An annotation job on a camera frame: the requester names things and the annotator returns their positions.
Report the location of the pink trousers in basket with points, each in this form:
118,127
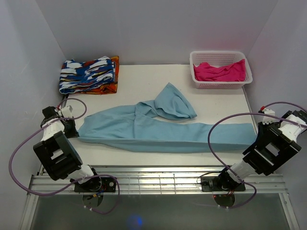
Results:
235,72

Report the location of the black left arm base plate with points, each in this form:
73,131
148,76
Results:
96,185

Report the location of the aluminium table edge rail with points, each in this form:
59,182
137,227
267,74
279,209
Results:
164,198

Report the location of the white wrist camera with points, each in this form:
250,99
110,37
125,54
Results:
66,112
266,120

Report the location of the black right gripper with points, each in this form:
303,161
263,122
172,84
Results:
261,129

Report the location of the light blue trousers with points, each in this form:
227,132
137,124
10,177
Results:
153,126

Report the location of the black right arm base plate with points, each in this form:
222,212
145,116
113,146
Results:
218,184

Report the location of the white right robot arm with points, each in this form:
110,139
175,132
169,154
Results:
276,143

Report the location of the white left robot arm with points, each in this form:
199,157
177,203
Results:
55,152

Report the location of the blue white patterned folded trousers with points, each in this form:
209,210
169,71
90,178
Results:
98,76

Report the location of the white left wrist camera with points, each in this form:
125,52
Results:
66,112

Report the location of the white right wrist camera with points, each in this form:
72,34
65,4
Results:
266,120

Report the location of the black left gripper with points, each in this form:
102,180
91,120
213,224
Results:
73,133

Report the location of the white plastic basket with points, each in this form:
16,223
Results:
219,59

